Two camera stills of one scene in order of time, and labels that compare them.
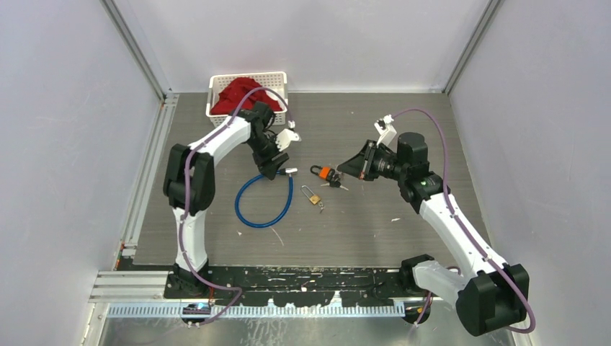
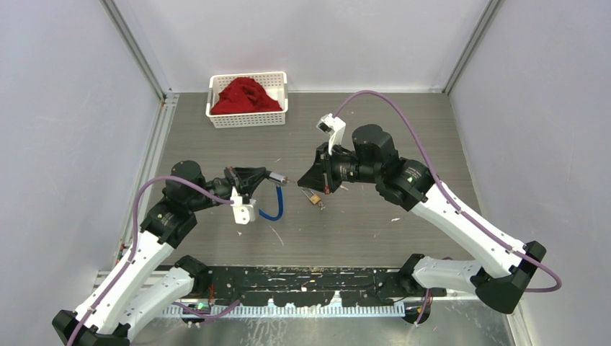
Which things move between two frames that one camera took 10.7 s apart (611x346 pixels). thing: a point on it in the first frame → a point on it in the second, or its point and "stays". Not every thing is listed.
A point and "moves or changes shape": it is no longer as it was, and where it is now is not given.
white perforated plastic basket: [276, 81] stays
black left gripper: [266, 166] → [243, 179]
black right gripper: [361, 166] → [320, 175]
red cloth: [233, 96] stays
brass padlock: [314, 199] stays
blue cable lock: [290, 171] moves or changes shape
